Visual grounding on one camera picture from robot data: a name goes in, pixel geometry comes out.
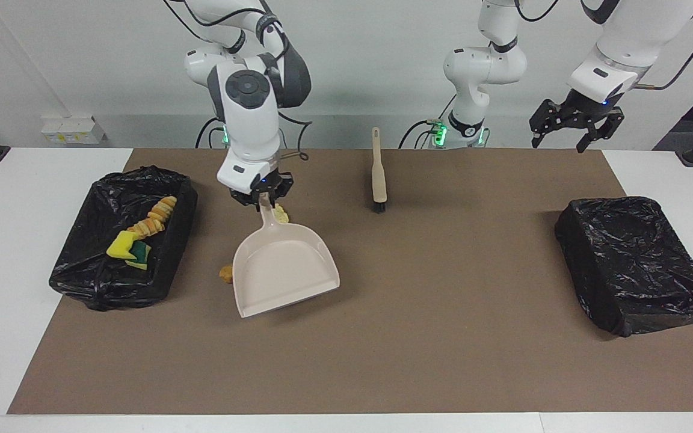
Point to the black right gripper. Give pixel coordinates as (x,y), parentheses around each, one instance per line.
(262,183)

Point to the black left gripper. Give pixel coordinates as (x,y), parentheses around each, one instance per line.
(584,108)

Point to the pale bread piece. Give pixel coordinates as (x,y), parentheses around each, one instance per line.
(282,215)

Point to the beige plastic dustpan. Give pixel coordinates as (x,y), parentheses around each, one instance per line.
(280,264)

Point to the brown bread roll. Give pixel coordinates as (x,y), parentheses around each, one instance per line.
(225,275)

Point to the striped croissant piece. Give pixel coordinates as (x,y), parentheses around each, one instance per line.
(145,227)
(163,208)

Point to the beige brush with black bristles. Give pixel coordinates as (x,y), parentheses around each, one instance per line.
(379,180)

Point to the yellow sponge with green pad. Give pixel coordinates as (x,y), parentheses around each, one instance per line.
(140,255)

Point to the yellow sponge piece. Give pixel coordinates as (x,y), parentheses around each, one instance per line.
(120,246)

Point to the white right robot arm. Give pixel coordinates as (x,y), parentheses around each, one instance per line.
(250,120)

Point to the black bag wrapped bin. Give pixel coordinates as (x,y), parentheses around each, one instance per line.
(635,264)

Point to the open black bag lined bin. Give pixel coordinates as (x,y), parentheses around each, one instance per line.
(94,270)

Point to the brown table mat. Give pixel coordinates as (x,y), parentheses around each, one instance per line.
(346,373)

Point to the white wall socket box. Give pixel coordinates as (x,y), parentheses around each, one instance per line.
(73,129)

